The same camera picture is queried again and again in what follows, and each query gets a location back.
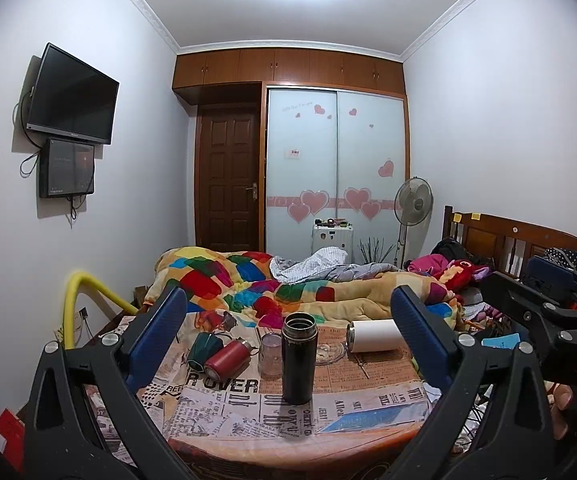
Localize black thermos flask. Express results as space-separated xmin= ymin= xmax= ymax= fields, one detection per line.
xmin=281 ymin=312 xmax=319 ymax=405

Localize dark green cup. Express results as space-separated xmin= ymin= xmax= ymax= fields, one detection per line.
xmin=188 ymin=333 xmax=223 ymax=373

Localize clear plastic cup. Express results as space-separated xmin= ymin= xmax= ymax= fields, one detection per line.
xmin=258 ymin=333 xmax=282 ymax=379

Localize white thermos cup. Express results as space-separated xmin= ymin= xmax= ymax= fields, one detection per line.
xmin=346 ymin=318 xmax=404 ymax=353

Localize person's right hand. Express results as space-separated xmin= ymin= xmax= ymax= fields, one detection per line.
xmin=544 ymin=382 xmax=573 ymax=440

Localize wooden bed headboard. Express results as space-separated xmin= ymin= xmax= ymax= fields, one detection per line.
xmin=442 ymin=206 xmax=577 ymax=278

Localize newspaper print tablecloth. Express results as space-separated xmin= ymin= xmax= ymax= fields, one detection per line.
xmin=85 ymin=309 xmax=443 ymax=466

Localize red plush toy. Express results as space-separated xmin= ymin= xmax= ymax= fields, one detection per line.
xmin=407 ymin=252 xmax=492 ymax=292

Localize red thermos bottle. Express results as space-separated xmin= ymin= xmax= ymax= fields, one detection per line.
xmin=205 ymin=338 xmax=253 ymax=382

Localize colourful patchwork quilt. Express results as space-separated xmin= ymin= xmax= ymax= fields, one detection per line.
xmin=143 ymin=245 xmax=462 ymax=331

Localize standing electric fan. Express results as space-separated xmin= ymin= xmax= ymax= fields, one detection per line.
xmin=393 ymin=177 xmax=433 ymax=268

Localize brown wooden door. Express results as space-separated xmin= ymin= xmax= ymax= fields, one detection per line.
xmin=194 ymin=103 xmax=260 ymax=252

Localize white grey crumpled sheet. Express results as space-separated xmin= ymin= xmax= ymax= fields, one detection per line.
xmin=270 ymin=246 xmax=399 ymax=285

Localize white small appliance by wardrobe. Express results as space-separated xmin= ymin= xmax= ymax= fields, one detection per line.
xmin=311 ymin=218 xmax=354 ymax=262

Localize frosted sliding wardrobe with hearts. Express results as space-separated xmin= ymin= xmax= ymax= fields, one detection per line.
xmin=264 ymin=87 xmax=407 ymax=263

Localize wooden overhead cabinets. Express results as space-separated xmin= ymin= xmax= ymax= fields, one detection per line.
xmin=172 ymin=48 xmax=405 ymax=105

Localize small wall-mounted black monitor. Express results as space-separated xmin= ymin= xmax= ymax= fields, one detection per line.
xmin=38 ymin=139 xmax=95 ymax=200

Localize wall-mounted black television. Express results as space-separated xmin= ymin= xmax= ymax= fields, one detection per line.
xmin=23 ymin=44 xmax=119 ymax=145

